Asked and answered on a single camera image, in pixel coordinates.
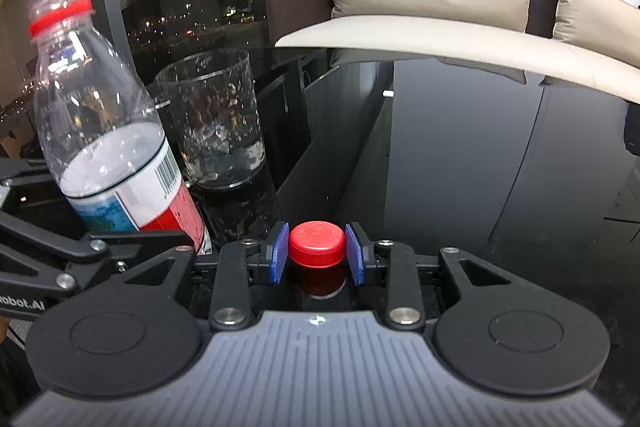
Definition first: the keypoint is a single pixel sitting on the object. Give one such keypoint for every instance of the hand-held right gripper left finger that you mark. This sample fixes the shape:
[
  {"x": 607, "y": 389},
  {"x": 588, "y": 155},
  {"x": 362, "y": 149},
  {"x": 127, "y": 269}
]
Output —
[{"x": 277, "y": 254}]

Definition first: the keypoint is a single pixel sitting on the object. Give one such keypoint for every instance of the beige seat cushion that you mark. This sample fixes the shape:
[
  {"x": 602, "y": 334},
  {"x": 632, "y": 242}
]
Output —
[{"x": 450, "y": 39}]

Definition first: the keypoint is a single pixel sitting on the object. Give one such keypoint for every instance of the clear glass mug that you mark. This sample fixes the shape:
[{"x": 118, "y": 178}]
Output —
[{"x": 210, "y": 122}]

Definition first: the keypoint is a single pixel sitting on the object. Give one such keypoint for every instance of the brown sofa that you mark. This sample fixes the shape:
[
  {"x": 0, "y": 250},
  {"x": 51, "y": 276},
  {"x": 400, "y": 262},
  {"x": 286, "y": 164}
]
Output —
[{"x": 295, "y": 2}]

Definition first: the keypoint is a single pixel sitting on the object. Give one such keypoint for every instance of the red bottle cap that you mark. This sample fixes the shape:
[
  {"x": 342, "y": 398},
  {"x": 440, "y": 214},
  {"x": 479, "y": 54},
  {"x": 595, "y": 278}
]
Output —
[{"x": 316, "y": 244}]

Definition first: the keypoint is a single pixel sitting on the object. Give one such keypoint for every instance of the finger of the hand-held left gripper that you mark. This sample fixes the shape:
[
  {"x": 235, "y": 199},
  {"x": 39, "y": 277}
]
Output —
[
  {"x": 22, "y": 172},
  {"x": 125, "y": 244}
]

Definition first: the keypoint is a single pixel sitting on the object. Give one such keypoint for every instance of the small beige back cushion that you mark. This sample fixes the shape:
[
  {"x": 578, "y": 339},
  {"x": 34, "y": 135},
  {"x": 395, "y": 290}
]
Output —
[{"x": 595, "y": 17}]

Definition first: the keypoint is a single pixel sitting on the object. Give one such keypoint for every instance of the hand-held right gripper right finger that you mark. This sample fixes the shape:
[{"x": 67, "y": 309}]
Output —
[{"x": 356, "y": 254}]

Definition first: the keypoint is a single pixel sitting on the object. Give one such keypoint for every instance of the clear plastic water bottle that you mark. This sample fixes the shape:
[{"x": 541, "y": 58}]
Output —
[{"x": 100, "y": 117}]

